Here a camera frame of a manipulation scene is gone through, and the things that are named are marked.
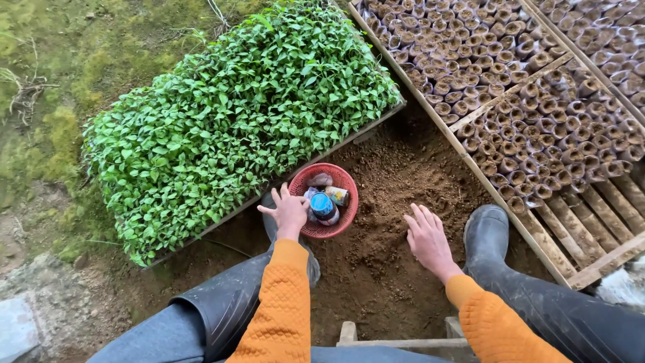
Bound person's right hand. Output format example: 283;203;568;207
403;204;462;286

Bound person's left hand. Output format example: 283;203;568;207
257;183;310;241

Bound jar with blue lid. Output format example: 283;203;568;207
308;192;341;226

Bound small labelled can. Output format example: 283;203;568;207
325;186;351;207

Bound red plastic mesh basket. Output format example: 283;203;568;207
288;163;359;240

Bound brown potting soil heap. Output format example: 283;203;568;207
282;131;510;344

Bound wooden seedling tray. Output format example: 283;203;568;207
143;98;407;270

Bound wooden stool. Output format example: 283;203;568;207
336;316;480;363

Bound person's left black rubber boot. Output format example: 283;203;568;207
169;192;321;362

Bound person's black rubber boot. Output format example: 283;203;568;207
169;192;321;362
462;204;645;363

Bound bed of green seedlings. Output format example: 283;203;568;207
82;0;404;268

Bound person's right black rubber boot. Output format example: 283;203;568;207
462;204;645;363

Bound group of soil-filled nursery pots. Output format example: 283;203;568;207
362;0;637;215

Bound person's grey trousers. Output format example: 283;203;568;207
87;301;457;363

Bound white plastic sack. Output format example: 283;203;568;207
594;262;645;309

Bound dry roots and twigs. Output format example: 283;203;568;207
0;35;60;128

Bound grey stone slab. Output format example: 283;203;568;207
0;294;42;363

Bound large wooden slatted frame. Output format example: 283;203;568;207
347;0;645;291

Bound wooden frame with pots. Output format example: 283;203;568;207
521;0;645;127

